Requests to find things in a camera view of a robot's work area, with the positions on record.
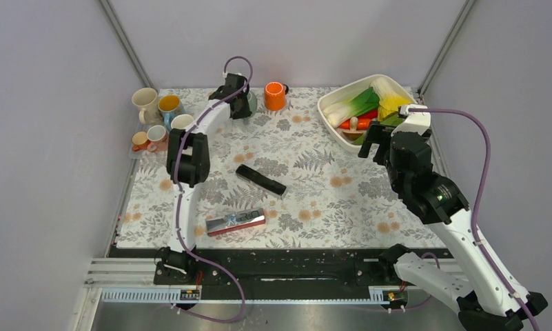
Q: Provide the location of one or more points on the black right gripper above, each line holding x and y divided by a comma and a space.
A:
378, 133

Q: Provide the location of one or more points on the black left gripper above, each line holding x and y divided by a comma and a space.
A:
246, 112

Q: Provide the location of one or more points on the large orange mug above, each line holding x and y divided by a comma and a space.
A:
275, 95

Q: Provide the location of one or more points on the light pink mug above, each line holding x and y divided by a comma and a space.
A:
182, 122

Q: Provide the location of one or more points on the salmon pink printed mug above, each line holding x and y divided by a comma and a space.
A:
158, 136

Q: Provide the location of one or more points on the cream ceramic mug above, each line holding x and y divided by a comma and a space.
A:
146, 101

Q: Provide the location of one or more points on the small orange cup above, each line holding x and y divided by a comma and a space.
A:
140, 141

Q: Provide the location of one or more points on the green ceramic mug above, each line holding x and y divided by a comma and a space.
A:
252, 101

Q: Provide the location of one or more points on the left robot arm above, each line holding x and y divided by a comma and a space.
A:
188, 164

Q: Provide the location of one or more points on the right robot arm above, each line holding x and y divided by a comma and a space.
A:
490, 298

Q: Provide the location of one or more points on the orange toy carrot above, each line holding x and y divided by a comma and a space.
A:
363, 120

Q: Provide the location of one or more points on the wooden toy mushroom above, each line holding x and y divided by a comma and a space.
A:
351, 132

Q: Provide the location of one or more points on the yellow toy cabbage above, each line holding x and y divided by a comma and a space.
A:
391, 96

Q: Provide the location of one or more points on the floral tablecloth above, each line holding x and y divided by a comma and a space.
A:
334, 199

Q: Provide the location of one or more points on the white plastic basin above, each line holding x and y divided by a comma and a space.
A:
348, 92

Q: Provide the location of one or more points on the black rectangular box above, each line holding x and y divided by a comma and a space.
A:
254, 177

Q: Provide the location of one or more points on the silver red stapler box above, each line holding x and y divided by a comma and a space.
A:
235, 221

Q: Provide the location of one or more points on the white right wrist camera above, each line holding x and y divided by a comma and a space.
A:
416, 117

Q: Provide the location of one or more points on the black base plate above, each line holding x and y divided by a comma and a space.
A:
276, 274

